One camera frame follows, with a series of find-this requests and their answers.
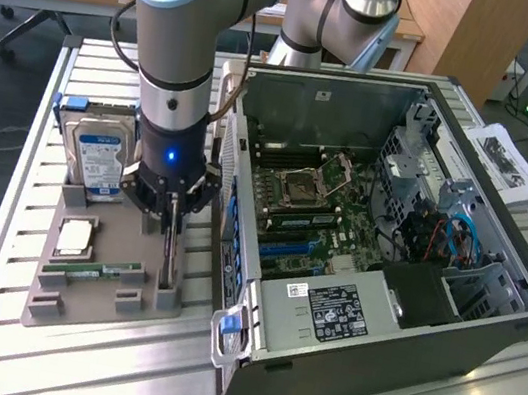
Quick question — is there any green RAM stick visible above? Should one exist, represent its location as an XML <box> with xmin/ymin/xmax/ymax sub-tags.
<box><xmin>41</xmin><ymin>246</ymin><xmax>142</xmax><ymax>290</ymax></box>

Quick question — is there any steel socket cover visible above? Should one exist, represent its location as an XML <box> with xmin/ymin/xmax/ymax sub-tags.
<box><xmin>313</xmin><ymin>148</ymin><xmax>359</xmax><ymax>201</ymax></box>

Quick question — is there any perforated steel drive cage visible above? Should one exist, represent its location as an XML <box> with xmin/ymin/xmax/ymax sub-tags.
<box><xmin>365</xmin><ymin>84</ymin><xmax>469</xmax><ymax>239</ymax></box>

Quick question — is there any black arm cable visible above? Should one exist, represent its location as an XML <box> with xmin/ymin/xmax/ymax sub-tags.
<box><xmin>98</xmin><ymin>0</ymin><xmax>264</xmax><ymax>129</ymax></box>

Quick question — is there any blue disk data wire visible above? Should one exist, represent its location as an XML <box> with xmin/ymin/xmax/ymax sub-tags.
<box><xmin>438</xmin><ymin>210</ymin><xmax>490</xmax><ymax>269</ymax></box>

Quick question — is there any wooden cabinet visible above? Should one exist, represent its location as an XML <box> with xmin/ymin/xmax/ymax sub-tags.
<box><xmin>391</xmin><ymin>0</ymin><xmax>528</xmax><ymax>115</ymax></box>

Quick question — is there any CPU socket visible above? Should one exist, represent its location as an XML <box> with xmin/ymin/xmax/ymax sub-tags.
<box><xmin>278</xmin><ymin>164</ymin><xmax>333</xmax><ymax>212</ymax></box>

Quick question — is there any gray office chair base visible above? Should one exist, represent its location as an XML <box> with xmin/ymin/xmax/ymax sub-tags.
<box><xmin>0</xmin><ymin>0</ymin><xmax>123</xmax><ymax>78</ymax></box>

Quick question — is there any white box with red dot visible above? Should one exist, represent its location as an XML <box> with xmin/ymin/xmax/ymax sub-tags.
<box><xmin>486</xmin><ymin>53</ymin><xmax>522</xmax><ymax>106</ymax></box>

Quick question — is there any open dark PC case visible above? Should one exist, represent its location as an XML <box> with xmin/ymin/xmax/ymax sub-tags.
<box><xmin>166</xmin><ymin>45</ymin><xmax>528</xmax><ymax>395</ymax></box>

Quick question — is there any hard disk with blue label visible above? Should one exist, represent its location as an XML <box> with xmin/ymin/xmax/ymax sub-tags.
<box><xmin>50</xmin><ymin>112</ymin><xmax>136</xmax><ymax>209</ymax></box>

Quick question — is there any green motherboard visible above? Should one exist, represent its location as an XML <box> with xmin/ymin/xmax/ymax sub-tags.
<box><xmin>229</xmin><ymin>132</ymin><xmax>406</xmax><ymax>299</ymax></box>

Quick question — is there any silver CPU chip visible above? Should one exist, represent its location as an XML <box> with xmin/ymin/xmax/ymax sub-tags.
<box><xmin>52</xmin><ymin>217</ymin><xmax>97</xmax><ymax>264</ymax></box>

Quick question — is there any gray plastic parts rack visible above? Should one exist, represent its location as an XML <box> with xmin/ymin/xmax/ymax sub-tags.
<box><xmin>18</xmin><ymin>170</ymin><xmax>203</xmax><ymax>355</ymax></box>

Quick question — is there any NVIDIA graphics card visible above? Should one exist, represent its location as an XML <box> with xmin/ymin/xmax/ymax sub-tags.
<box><xmin>153</xmin><ymin>220</ymin><xmax>188</xmax><ymax>291</ymax></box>

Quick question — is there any hard disk in blue carrier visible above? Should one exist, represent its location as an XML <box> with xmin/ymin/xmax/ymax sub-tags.
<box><xmin>41</xmin><ymin>88</ymin><xmax>143</xmax><ymax>176</ymax></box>

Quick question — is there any blue expansion slot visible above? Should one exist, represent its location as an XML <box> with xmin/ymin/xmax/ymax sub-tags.
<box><xmin>255</xmin><ymin>229</ymin><xmax>325</xmax><ymax>270</ymax></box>

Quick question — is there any empty steel disk bay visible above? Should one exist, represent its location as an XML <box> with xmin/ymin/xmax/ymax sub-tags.
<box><xmin>434</xmin><ymin>252</ymin><xmax>528</xmax><ymax>333</ymax></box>

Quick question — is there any printed paper stack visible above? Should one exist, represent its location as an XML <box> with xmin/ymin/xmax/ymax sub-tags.
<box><xmin>452</xmin><ymin>117</ymin><xmax>528</xmax><ymax>208</ymax></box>

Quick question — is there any silver chipset heat sink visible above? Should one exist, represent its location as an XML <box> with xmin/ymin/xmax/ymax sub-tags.
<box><xmin>329</xmin><ymin>252</ymin><xmax>362</xmax><ymax>280</ymax></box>

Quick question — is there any RAM stick with white label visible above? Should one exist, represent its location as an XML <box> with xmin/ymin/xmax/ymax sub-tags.
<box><xmin>265</xmin><ymin>201</ymin><xmax>341</xmax><ymax>237</ymax></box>

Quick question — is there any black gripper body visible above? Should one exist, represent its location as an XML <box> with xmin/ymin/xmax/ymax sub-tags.
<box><xmin>125</xmin><ymin>109</ymin><xmax>216</xmax><ymax>224</ymax></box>

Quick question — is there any black disk power wire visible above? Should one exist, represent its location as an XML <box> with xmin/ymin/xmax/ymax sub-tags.
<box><xmin>388</xmin><ymin>207</ymin><xmax>448</xmax><ymax>268</ymax></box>

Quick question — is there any gray power supply unit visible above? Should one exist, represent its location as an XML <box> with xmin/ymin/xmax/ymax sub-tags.
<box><xmin>246</xmin><ymin>250</ymin><xmax>412</xmax><ymax>375</ymax></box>

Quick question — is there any blue case release latch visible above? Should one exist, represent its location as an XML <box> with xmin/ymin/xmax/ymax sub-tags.
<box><xmin>216</xmin><ymin>314</ymin><xmax>244</xmax><ymax>340</ymax></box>

